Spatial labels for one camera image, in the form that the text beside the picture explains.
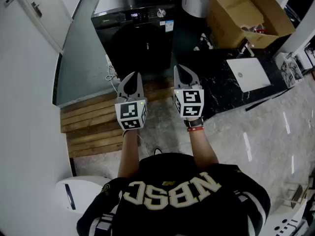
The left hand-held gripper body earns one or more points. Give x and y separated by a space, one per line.
129 112

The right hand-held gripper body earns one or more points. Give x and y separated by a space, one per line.
190 102

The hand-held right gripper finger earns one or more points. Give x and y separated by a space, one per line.
177 80
190 76

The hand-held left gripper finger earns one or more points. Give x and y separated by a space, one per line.
139 87
121 87

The black washing machine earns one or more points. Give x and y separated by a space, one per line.
137 45

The round silver metal disc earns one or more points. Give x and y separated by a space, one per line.
161 13

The person's right forearm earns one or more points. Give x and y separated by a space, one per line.
201 146

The person's left forearm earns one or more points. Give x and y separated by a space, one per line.
128 154

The black smartwatch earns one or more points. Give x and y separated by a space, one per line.
194 123

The white power strip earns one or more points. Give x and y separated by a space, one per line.
108 61

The black marble counter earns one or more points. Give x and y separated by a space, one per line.
221 87

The wooden plank steps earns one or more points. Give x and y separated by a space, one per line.
93 122

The person's black and white shoe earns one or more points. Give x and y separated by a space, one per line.
157 151

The chrome faucet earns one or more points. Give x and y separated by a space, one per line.
246 48

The brown cardboard box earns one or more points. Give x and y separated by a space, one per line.
231 16

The white appliance with dark stripe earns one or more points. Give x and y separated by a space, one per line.
83 193
194 1

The marble pattern box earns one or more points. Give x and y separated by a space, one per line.
289 70

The person's black jersey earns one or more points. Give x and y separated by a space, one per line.
177 205

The white door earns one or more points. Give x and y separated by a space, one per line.
46 11

